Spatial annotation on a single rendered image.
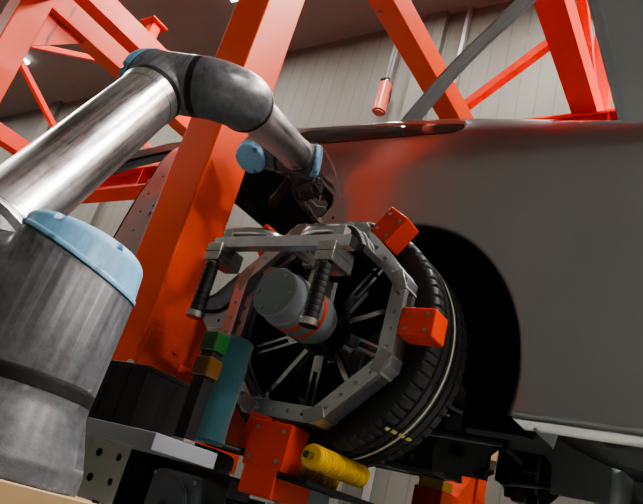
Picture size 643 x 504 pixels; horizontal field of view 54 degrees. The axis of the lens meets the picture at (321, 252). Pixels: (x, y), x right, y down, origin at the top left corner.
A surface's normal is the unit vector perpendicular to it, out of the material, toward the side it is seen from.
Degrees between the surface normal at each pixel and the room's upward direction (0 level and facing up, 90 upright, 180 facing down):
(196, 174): 90
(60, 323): 88
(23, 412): 69
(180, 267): 90
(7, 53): 90
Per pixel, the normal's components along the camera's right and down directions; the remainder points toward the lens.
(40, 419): 0.75, -0.41
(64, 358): 0.70, -0.12
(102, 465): 0.83, 0.00
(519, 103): -0.51, -0.45
